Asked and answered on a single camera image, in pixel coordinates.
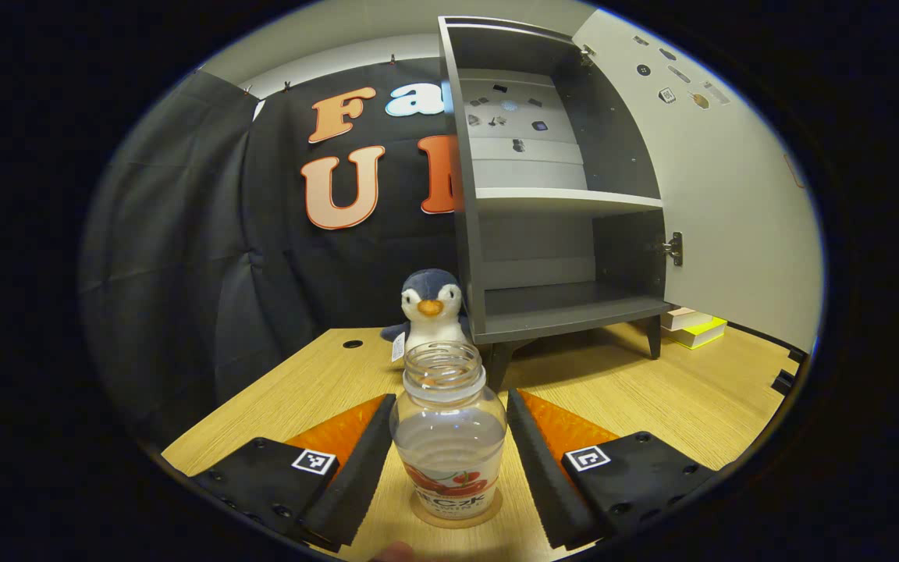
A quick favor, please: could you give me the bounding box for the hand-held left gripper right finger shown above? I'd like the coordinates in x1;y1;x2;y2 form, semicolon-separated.
505;388;721;552

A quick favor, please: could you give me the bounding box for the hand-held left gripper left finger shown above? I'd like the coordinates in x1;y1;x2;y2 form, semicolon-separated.
187;393;398;553

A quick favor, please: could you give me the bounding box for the clear plastic bottle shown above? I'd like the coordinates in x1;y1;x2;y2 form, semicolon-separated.
389;341;508;522

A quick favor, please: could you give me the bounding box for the grey cabinet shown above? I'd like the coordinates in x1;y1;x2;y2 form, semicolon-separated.
438;16;673;391

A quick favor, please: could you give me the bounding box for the white cabinet door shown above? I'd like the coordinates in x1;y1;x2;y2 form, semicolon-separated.
573;8;825;354

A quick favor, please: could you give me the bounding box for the white cabinet shelf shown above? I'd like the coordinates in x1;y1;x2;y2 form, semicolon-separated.
474;187;665;218

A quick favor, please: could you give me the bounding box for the plush penguin toy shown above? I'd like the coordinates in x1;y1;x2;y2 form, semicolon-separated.
381;269;472;364

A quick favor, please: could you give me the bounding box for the brown cover book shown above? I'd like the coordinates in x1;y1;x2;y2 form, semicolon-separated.
660;307;714;333

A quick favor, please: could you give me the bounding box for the yellow book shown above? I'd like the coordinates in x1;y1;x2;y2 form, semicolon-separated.
666;316;728;350

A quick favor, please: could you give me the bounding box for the black backdrop cloth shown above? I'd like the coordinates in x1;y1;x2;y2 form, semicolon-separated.
79;56;489;446

